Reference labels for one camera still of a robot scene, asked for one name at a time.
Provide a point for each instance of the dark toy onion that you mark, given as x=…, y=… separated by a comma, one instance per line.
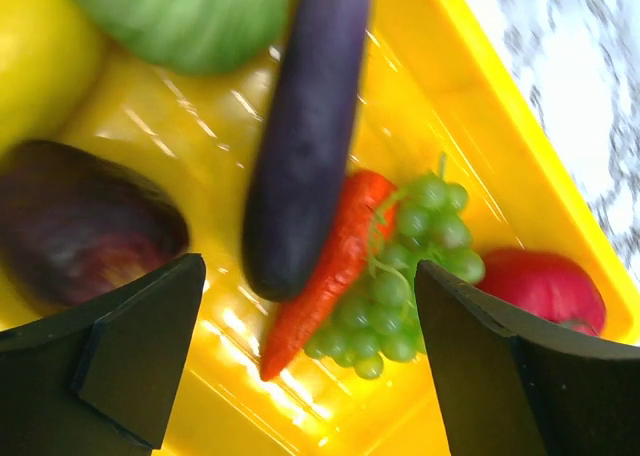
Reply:
x=75, y=226

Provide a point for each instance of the yellow toy lemon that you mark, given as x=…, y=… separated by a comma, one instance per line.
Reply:
x=51, y=54

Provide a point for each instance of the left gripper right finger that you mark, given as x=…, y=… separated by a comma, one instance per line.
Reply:
x=510, y=383

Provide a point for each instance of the green toy cabbage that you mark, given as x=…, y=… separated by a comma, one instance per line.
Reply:
x=197, y=37

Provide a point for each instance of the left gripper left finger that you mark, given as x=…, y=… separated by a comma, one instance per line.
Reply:
x=101, y=378

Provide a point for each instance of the red toy tomato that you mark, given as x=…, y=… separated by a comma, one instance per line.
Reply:
x=547, y=285

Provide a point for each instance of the red toy chili pepper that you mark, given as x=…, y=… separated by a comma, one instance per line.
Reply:
x=361, y=227

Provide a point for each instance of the green toy grapes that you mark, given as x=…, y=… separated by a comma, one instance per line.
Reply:
x=377, y=319

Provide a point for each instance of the purple toy eggplant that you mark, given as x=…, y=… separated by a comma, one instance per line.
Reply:
x=300, y=165

